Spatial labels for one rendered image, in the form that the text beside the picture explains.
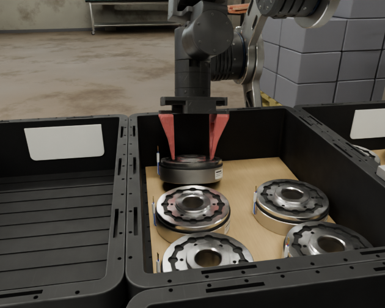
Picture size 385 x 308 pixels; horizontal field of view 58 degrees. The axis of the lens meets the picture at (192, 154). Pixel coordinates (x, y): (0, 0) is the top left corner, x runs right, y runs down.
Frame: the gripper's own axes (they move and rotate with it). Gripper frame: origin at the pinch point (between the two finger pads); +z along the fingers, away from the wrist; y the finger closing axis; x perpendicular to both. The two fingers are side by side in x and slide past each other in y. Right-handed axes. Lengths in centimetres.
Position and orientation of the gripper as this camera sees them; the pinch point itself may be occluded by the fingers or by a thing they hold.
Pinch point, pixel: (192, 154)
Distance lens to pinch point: 56.6
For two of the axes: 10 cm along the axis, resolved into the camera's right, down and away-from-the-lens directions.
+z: 0.0, 9.9, 1.3
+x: -1.3, -1.3, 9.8
